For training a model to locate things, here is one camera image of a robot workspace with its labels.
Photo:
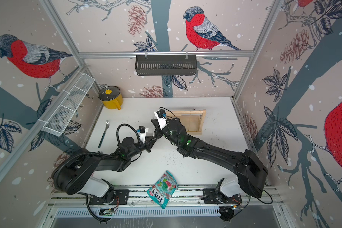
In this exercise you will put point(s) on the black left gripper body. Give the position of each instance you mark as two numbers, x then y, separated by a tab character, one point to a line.
147	146

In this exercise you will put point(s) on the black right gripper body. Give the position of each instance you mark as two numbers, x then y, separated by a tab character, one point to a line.
163	131

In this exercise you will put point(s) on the wooden jewelry display stand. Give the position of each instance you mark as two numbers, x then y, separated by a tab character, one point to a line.
192	120

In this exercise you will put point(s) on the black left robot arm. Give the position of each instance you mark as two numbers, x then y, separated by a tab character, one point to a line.
72	175

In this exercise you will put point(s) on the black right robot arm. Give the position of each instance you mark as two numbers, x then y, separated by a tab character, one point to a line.
251	172

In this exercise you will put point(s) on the green Foxs candy bag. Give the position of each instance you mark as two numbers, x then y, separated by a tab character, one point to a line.
163	189

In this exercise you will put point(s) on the yellow pot with lid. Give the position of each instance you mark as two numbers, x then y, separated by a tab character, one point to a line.
111	97

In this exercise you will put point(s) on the black hanging metal basket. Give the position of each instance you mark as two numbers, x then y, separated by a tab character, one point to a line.
166	65

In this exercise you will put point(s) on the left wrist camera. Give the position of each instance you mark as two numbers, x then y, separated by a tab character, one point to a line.
142	132

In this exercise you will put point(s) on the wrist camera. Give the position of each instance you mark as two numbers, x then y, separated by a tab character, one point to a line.
142	132
161	118

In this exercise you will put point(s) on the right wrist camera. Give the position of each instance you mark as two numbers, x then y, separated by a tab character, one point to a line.
161	118

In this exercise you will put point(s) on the teal handled fork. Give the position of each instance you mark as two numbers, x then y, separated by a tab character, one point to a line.
107	124

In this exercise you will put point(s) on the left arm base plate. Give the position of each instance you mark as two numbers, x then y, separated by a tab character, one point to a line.
114	197

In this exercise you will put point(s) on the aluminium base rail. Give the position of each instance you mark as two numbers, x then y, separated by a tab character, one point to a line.
185	195

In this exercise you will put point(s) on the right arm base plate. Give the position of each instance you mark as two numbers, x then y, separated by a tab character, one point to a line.
212	196

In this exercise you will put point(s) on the white wire mesh shelf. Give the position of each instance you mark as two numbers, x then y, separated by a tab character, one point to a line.
60	122

